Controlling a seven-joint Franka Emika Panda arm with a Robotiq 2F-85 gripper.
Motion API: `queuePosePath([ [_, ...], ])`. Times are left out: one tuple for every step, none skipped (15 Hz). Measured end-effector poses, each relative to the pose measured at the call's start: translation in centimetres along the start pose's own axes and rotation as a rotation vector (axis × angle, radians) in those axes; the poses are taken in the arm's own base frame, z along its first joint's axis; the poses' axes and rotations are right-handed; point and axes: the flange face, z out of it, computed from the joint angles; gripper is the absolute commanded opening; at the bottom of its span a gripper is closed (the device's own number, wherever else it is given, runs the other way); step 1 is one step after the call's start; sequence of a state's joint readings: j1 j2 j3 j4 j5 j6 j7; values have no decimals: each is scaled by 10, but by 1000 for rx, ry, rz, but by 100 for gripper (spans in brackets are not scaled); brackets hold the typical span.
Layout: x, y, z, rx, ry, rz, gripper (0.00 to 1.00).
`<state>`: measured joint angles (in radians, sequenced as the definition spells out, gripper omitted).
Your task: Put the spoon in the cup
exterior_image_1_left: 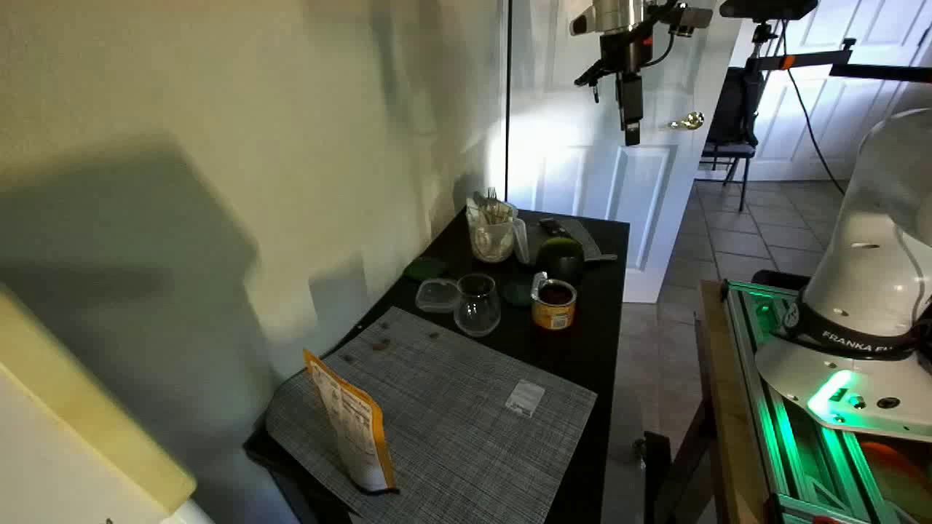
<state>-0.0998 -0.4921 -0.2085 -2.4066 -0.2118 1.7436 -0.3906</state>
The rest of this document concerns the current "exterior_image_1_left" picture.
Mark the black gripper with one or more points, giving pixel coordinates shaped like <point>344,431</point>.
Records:
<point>625,29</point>

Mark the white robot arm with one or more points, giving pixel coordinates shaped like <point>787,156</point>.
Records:
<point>854,345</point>

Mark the black cup green inside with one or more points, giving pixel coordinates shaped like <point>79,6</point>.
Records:
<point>560,258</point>

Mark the white door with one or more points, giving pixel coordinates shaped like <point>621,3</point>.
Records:
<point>567,149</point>

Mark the grey quilted pot holder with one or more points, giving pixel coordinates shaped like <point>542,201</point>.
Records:
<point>571,238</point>

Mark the clear plastic bag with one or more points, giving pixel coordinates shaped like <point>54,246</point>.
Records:
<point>491,229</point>

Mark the black side table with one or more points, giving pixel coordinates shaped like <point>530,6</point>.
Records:
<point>586,355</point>

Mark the clear glass beaker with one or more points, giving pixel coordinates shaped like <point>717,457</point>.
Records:
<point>478,309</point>

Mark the clear plastic lidded container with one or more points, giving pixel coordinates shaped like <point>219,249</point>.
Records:
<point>437,294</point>

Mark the grey woven placemat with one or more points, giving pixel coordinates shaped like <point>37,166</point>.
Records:
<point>475,434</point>

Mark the orange snack pouch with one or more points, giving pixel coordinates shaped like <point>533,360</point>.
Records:
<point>359,428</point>

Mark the white stove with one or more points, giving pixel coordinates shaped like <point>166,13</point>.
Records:
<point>67,453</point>

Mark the brass door handle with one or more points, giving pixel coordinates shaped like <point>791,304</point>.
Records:
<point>692,120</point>

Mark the camera on tripod arm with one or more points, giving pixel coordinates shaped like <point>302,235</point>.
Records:
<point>810,124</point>

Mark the robot base mount frame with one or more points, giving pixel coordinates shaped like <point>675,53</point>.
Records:
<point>774,462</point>

